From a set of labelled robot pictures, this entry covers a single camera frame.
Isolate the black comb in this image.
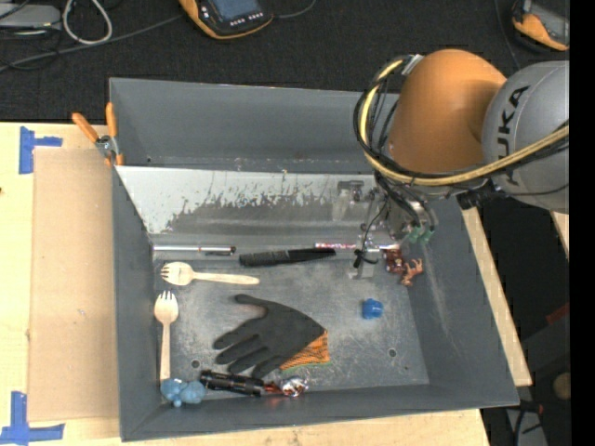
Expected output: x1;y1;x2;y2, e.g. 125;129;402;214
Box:
238;246;337;269

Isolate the brown cardboard board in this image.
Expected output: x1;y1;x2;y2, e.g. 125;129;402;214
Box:
26;146;123;423

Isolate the grey metal bin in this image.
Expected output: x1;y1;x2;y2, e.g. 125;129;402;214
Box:
107;76;522;443

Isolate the light blue toy animal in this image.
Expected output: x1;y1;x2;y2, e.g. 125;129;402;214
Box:
159;377;207;409

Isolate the brown toy animal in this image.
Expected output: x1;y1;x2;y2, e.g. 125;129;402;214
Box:
399;257;426;288

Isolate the dark brown toy figure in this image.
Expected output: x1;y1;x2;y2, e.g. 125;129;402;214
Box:
382;248;403;274

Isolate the shiny foil wrapper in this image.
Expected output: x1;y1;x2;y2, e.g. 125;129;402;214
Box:
278;374;311;400

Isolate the long wooden spork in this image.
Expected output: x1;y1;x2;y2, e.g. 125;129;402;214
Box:
153;290;180;386

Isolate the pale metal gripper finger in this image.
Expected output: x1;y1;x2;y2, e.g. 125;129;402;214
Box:
348;237;388;281
331;179;366;223

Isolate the red and white patterned stick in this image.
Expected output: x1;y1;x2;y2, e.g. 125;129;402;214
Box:
314;242;402;252

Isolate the blue bottle cap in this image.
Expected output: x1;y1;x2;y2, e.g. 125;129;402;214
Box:
361;297;385;321

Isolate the black cylinder on white bracket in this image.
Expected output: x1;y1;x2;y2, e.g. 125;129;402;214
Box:
456;190;495;211

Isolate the black glove with orange cuff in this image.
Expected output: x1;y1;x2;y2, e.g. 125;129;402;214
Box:
212;293;333;381

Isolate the silver pen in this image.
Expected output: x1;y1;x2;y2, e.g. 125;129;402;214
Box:
152;243;237;256

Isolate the short wooden spork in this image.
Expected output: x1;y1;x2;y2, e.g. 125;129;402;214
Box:
160;261;261;288

